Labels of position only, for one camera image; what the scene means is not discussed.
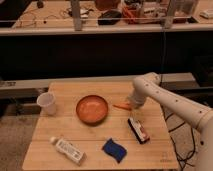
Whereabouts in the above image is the orange chili pepper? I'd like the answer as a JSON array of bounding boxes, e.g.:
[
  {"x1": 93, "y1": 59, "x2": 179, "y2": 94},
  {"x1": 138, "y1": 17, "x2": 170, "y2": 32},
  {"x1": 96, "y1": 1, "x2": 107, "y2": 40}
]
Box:
[{"x1": 113, "y1": 103, "x2": 131, "y2": 111}]

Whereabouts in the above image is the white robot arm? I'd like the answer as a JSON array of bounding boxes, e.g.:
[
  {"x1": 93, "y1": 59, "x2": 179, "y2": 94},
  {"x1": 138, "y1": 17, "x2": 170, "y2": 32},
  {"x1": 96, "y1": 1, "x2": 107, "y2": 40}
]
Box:
[{"x1": 128, "y1": 72, "x2": 213, "y2": 171}]

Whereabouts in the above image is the orange bowl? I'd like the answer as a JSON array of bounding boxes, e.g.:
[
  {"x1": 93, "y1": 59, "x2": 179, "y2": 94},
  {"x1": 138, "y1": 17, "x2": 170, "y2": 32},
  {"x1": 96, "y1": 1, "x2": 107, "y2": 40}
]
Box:
[{"x1": 76, "y1": 95, "x2": 109, "y2": 125}]

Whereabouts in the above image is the black whiteboard eraser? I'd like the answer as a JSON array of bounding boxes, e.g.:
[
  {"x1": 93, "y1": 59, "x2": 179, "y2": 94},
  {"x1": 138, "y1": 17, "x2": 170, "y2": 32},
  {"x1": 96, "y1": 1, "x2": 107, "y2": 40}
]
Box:
[{"x1": 128, "y1": 117, "x2": 150, "y2": 144}]

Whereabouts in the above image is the white plastic cup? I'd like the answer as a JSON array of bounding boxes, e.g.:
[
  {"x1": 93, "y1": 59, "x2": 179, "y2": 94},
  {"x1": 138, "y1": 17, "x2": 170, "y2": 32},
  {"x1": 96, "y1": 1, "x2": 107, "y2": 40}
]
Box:
[{"x1": 36, "y1": 92, "x2": 56, "y2": 115}]

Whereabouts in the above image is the blue cloth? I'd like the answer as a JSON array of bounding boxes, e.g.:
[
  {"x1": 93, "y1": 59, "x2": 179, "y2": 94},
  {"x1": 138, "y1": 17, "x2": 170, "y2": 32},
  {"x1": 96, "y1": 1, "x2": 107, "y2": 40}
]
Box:
[{"x1": 102, "y1": 139, "x2": 127, "y2": 163}]

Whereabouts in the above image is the black object on bench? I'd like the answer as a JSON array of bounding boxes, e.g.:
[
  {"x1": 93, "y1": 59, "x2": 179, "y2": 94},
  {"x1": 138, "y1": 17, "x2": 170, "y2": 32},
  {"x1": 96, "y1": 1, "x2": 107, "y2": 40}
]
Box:
[{"x1": 98, "y1": 10, "x2": 122, "y2": 25}]

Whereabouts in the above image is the orange crate on bench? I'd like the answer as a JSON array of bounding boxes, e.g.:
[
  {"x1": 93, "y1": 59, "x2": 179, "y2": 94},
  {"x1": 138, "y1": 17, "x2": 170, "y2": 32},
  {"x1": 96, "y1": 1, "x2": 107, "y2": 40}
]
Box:
[{"x1": 121, "y1": 3, "x2": 168, "y2": 25}]

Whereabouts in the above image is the white tube bottle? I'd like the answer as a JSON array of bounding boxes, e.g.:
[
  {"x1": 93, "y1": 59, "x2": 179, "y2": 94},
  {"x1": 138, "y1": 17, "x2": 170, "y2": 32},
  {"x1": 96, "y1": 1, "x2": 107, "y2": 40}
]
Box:
[{"x1": 50, "y1": 137, "x2": 85, "y2": 165}]

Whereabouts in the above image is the black floor cable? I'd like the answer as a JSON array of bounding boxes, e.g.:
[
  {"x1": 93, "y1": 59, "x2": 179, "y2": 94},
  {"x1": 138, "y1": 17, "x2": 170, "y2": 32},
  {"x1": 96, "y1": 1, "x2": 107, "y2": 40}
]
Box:
[{"x1": 163, "y1": 108, "x2": 201, "y2": 171}]

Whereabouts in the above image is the grey metal post left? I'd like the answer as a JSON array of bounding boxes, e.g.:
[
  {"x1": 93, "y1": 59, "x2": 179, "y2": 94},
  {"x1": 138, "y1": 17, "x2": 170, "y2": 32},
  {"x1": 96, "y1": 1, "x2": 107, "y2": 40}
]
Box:
[{"x1": 70, "y1": 0, "x2": 82, "y2": 31}]

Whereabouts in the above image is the grey metal post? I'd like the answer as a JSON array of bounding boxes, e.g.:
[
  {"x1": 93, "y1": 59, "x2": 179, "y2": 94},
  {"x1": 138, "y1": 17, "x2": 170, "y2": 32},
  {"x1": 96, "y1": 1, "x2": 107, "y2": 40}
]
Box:
[
  {"x1": 70, "y1": 0, "x2": 82, "y2": 31},
  {"x1": 162, "y1": 0, "x2": 176, "y2": 29}
]

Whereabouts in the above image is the grey metal post right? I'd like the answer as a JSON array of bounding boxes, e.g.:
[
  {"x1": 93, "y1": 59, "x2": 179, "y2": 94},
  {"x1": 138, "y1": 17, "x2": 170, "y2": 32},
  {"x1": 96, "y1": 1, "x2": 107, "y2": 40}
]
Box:
[{"x1": 162, "y1": 0, "x2": 176, "y2": 29}]

